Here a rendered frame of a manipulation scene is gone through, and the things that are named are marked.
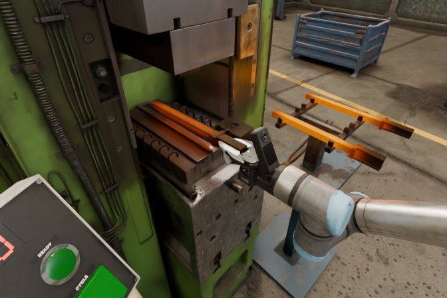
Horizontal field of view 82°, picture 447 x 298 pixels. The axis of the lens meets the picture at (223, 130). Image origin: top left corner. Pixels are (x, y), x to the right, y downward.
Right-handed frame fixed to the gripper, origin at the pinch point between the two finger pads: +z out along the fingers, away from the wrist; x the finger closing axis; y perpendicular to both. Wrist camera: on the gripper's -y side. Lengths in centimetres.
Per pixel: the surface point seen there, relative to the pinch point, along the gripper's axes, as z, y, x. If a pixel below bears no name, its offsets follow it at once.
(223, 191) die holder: -2.9, 17.3, -3.1
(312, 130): -12.4, 7.0, 33.8
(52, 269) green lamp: -8.4, -4.9, -47.3
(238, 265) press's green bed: 1, 88, 14
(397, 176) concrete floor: -42, 102, 165
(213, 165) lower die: 3.2, 11.0, -1.4
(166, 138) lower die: 19.3, 5.8, -7.0
